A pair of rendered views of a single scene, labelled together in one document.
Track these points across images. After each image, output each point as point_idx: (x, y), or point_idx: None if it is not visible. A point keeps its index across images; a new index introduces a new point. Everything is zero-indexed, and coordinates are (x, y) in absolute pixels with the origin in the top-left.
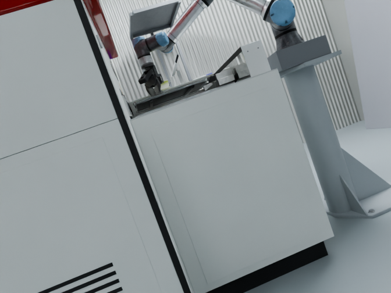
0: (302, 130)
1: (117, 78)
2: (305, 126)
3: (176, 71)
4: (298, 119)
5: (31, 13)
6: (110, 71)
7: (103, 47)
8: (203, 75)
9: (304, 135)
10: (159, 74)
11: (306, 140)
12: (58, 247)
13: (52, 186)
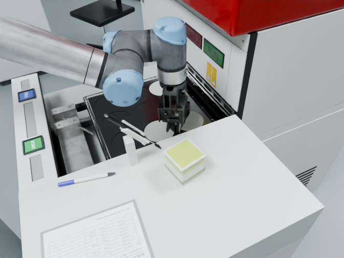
0: (10, 235)
1: (211, 58)
2: (6, 226)
3: (132, 138)
4: (2, 229)
5: None
6: (148, 20)
7: (164, 2)
8: (80, 178)
9: (13, 237)
10: (158, 103)
11: (16, 240)
12: None
13: None
